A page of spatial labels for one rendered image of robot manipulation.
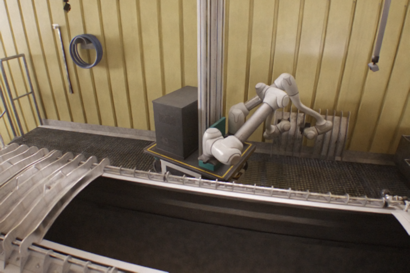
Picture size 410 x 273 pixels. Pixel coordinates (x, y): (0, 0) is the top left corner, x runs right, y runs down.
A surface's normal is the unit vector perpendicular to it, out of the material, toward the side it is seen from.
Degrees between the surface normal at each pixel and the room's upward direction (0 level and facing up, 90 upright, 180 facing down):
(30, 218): 90
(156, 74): 90
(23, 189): 90
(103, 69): 90
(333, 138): 78
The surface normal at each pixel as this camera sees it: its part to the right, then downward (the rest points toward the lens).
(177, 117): -0.52, 0.36
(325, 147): -0.21, 0.36
